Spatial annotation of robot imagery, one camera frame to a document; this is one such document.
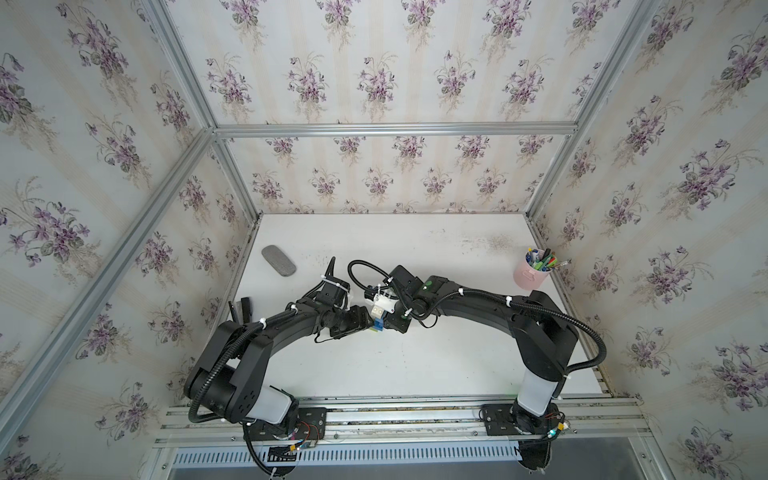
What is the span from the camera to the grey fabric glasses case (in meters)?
1.03

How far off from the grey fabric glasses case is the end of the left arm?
327mm

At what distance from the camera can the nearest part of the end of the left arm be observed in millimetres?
765
